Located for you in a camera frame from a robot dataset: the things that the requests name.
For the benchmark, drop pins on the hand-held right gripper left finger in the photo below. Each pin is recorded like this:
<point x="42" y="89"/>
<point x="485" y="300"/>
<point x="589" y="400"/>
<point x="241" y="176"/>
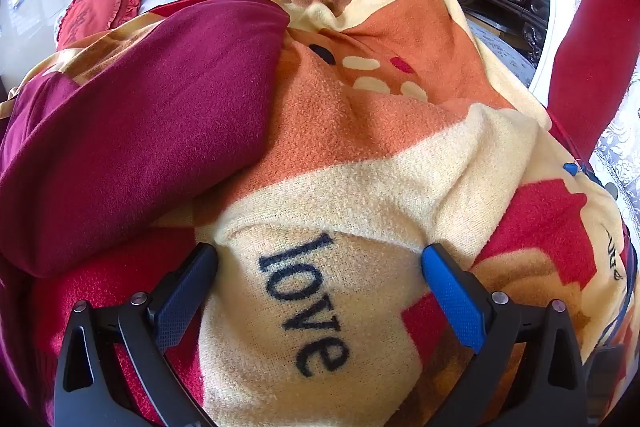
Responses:
<point x="184" y="304"/>

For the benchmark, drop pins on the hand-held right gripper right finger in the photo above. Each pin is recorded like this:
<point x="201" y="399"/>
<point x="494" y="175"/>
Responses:
<point x="452" y="302"/>

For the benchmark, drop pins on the maroon knit garment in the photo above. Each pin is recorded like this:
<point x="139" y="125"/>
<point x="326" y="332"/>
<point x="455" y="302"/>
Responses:
<point x="150" y="107"/>

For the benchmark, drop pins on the printed fleece blanket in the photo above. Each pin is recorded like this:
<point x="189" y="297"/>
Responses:
<point x="375" y="132"/>

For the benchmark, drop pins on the floral bed sheet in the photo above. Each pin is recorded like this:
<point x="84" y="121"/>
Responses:
<point x="505" y="52"/>

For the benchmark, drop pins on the red coat with white trim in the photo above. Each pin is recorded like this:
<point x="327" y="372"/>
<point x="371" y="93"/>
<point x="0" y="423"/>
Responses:
<point x="590" y="32"/>

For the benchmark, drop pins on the small red heart pillow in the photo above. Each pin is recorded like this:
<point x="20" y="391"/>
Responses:
<point x="90" y="14"/>

